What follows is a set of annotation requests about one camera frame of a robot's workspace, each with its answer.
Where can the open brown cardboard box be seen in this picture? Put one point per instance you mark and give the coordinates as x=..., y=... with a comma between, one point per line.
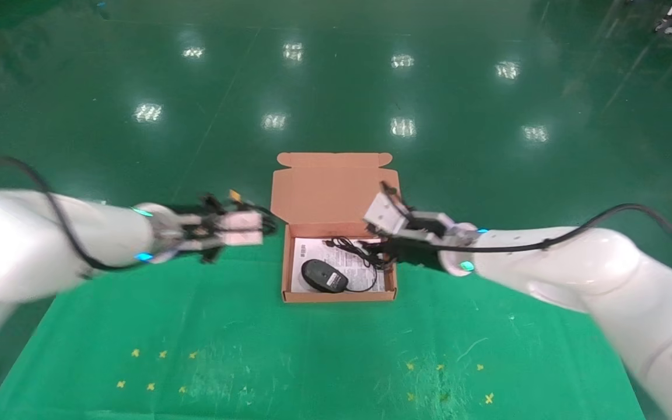
x=327, y=186

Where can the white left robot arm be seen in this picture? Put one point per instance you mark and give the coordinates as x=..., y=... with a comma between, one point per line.
x=32, y=245

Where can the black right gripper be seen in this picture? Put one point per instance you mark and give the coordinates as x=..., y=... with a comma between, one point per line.
x=417, y=251

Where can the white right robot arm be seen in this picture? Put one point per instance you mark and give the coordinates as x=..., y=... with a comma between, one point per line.
x=575, y=268

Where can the white printed instruction sheet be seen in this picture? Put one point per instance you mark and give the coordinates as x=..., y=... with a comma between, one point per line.
x=307, y=251

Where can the green table cloth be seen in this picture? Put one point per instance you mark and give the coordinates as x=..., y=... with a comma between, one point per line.
x=312, y=350

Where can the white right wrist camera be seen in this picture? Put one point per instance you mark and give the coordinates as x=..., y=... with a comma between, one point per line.
x=384, y=214

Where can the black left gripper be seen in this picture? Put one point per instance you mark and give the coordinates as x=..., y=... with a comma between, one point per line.
x=210, y=254

